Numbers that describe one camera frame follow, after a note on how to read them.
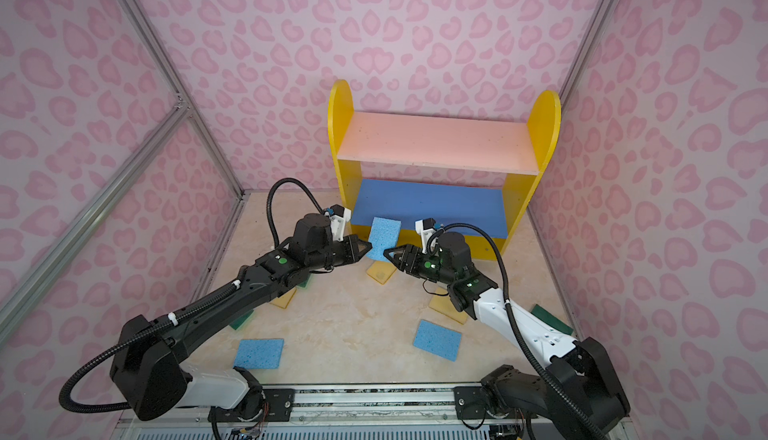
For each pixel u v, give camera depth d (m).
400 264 0.69
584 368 0.41
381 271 0.95
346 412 0.73
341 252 0.69
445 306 0.89
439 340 0.82
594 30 0.77
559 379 0.39
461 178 1.21
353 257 0.68
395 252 0.75
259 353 0.80
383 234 0.79
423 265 0.69
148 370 0.40
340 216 0.72
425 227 0.73
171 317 0.43
